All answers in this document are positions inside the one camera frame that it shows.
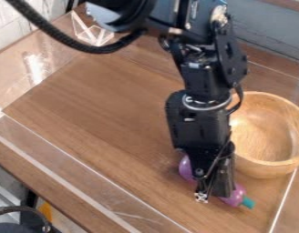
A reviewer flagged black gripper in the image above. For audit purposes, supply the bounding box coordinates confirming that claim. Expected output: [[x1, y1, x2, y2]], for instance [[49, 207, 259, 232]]
[[165, 90, 235, 203]]

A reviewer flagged purple toy eggplant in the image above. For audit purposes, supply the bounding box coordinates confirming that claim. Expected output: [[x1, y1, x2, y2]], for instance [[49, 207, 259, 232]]
[[177, 155, 255, 209]]

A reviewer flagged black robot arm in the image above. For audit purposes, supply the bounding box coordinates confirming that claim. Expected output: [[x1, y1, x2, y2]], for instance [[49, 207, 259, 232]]
[[87, 0, 248, 202]]

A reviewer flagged brown wooden bowl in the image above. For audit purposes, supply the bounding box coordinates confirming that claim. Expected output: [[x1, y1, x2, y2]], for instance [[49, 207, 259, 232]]
[[231, 91, 299, 178]]

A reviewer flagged clear acrylic front wall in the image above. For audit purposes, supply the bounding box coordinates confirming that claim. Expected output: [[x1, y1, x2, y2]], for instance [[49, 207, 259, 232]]
[[0, 113, 191, 233]]

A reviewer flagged black clamp with cable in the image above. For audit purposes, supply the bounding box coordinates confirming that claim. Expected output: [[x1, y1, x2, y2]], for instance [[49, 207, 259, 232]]
[[0, 206, 56, 233]]

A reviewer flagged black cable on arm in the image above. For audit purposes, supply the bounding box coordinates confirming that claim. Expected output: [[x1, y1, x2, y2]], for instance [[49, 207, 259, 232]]
[[5, 0, 149, 55]]

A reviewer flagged clear acrylic corner bracket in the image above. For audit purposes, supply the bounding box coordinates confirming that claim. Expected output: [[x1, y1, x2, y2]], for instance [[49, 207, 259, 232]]
[[70, 12, 115, 46]]

